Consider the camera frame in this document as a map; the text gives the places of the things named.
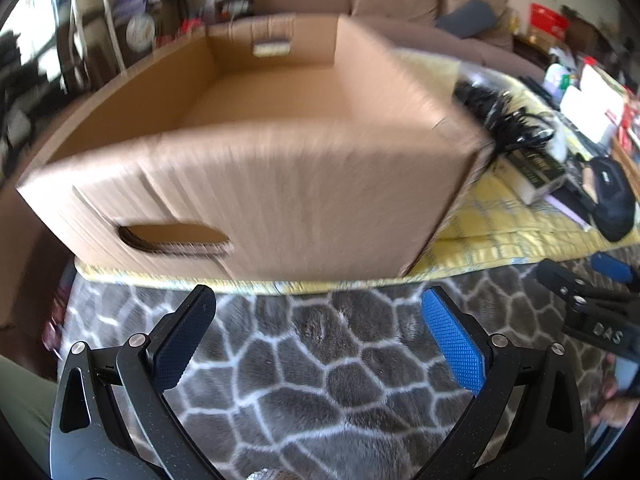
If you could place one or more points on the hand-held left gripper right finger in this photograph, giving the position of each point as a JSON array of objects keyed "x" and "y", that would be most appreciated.
[{"x": 455, "y": 345}]

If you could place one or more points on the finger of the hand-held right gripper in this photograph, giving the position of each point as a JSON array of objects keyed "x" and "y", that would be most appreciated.
[
  {"x": 611, "y": 266},
  {"x": 560, "y": 277}
]

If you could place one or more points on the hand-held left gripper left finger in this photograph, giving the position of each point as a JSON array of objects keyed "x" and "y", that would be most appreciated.
[{"x": 185, "y": 345}]

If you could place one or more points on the black zip case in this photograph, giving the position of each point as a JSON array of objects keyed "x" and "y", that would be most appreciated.
[{"x": 612, "y": 200}]

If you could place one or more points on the brown cardboard box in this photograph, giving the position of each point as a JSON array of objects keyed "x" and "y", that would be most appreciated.
[{"x": 300, "y": 185}]

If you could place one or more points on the person's right hand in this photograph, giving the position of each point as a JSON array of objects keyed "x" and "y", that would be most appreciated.
[{"x": 612, "y": 410}]

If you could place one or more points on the lilac notebook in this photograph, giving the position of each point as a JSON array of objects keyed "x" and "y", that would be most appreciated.
[{"x": 567, "y": 210}]

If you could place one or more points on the yellow plaid cloth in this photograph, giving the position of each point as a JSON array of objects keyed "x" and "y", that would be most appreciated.
[{"x": 500, "y": 220}]

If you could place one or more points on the white box with dark label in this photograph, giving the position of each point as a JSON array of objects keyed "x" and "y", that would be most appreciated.
[{"x": 537, "y": 170}]

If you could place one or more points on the grey patterned blanket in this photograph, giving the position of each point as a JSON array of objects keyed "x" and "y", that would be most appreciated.
[{"x": 325, "y": 385}]

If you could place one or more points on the white flat box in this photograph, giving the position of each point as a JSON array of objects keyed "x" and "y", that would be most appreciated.
[{"x": 585, "y": 110}]

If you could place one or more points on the person's green trouser leg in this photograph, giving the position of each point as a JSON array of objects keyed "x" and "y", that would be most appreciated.
[{"x": 25, "y": 410}]

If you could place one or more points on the white pack green label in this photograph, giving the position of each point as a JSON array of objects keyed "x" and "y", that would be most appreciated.
[{"x": 560, "y": 80}]

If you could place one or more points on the red carton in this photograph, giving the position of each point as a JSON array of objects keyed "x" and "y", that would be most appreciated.
[{"x": 550, "y": 20}]

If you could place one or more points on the blue-grey cushion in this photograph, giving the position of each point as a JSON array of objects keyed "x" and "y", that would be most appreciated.
[{"x": 467, "y": 19}]

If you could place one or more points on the round printed tin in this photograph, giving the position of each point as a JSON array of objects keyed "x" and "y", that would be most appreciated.
[{"x": 141, "y": 31}]

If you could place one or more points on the white pipe rack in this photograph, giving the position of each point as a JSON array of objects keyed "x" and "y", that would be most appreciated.
[{"x": 112, "y": 25}]

